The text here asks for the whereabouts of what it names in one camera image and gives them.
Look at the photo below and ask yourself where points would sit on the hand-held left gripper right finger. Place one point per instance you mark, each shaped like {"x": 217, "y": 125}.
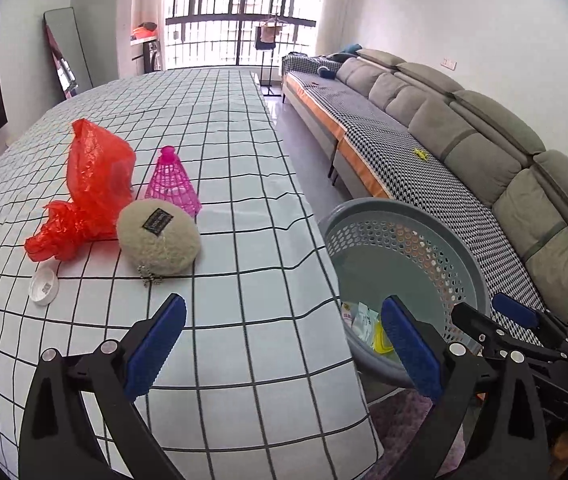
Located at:
{"x": 409, "y": 350}

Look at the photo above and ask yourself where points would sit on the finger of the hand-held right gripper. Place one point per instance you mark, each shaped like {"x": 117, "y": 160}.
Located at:
{"x": 514, "y": 309}
{"x": 469, "y": 319}

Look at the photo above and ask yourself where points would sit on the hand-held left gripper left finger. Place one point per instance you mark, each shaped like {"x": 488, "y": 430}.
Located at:
{"x": 156, "y": 345}

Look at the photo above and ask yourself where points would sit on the yellow plastic piece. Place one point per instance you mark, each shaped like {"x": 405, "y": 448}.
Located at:
{"x": 381, "y": 340}

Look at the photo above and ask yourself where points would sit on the white blue paper packet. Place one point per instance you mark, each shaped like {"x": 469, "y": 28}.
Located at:
{"x": 366, "y": 322}

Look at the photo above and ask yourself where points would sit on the beige plush ball pouch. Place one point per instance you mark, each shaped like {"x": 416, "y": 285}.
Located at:
{"x": 158, "y": 245}

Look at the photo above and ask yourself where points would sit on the grey perforated plastic basket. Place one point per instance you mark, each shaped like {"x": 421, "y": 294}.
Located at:
{"x": 394, "y": 240}

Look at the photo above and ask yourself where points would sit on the white bottle cap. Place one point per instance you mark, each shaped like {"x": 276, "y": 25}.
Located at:
{"x": 43, "y": 287}

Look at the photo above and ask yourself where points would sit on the pink mesh plastic cone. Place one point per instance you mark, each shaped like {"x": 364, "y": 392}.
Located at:
{"x": 171, "y": 185}

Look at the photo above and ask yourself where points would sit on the red plastic bag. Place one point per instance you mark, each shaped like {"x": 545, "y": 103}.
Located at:
{"x": 93, "y": 175}

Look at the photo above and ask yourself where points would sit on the purple fluffy rug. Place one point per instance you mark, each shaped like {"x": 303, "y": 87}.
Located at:
{"x": 394, "y": 425}

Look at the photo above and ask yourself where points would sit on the grey fabric sofa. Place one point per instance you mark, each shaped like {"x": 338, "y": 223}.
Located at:
{"x": 469, "y": 160}

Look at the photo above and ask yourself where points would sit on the small yellow toy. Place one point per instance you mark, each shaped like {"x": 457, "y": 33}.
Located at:
{"x": 420, "y": 153}

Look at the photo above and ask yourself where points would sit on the houndstooth sofa cover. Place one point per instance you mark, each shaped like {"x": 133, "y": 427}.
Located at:
{"x": 389, "y": 160}

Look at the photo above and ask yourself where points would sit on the white black checked tablecloth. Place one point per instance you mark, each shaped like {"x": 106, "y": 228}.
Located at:
{"x": 239, "y": 160}

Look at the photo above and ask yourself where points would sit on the black clothes stand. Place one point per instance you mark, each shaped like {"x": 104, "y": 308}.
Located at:
{"x": 270, "y": 91}

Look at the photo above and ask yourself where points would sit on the blue roll pillow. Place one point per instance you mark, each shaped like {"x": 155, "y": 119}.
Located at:
{"x": 325, "y": 72}

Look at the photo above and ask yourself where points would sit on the washing machine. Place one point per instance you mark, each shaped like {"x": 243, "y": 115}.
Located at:
{"x": 154, "y": 56}

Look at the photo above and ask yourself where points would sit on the white counter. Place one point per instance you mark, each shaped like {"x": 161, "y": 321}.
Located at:
{"x": 137, "y": 52}

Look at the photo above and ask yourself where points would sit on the teal cloth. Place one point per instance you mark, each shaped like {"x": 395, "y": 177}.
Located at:
{"x": 349, "y": 49}

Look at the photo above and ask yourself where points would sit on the black window grille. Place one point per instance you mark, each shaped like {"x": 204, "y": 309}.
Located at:
{"x": 203, "y": 45}

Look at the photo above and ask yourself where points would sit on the leaning floor mirror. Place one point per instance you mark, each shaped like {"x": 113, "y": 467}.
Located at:
{"x": 71, "y": 45}

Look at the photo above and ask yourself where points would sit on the orange bag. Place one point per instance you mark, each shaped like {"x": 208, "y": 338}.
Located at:
{"x": 144, "y": 31}

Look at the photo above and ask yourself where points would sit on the pink hanging garment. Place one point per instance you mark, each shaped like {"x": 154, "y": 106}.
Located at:
{"x": 269, "y": 36}

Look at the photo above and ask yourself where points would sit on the white wall socket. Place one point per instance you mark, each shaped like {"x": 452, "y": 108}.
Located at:
{"x": 449, "y": 63}

